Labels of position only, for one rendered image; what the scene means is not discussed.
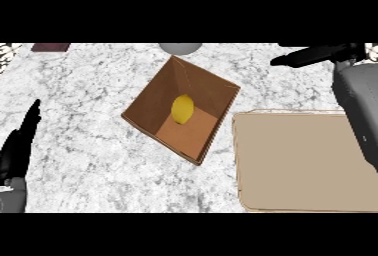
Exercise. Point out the dark maroon flat object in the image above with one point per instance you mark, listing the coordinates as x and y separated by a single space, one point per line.
50 47

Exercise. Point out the brown cardboard box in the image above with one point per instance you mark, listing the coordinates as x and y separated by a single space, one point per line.
182 110

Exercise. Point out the yellow lemon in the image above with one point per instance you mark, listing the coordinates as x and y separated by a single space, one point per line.
182 109

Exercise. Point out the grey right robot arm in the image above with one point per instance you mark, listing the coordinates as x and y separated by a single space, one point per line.
359 106

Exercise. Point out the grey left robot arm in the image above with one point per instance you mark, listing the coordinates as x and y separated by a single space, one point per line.
12 196

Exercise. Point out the beige tray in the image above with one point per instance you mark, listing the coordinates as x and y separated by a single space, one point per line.
307 161

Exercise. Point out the grey round object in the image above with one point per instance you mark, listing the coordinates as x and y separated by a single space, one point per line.
180 48

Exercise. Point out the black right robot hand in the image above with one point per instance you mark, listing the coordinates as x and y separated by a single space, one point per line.
314 55

